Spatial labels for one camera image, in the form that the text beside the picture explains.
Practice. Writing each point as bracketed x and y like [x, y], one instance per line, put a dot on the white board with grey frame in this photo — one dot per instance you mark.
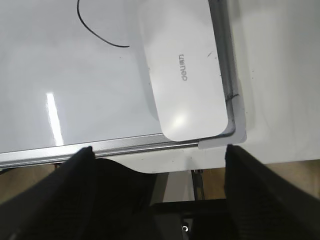
[74, 74]

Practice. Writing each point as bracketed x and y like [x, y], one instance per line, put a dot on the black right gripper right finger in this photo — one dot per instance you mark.
[263, 205]

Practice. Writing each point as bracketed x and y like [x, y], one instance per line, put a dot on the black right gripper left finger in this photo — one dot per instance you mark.
[85, 198]

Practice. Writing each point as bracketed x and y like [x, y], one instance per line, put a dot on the white board eraser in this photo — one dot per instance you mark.
[182, 59]

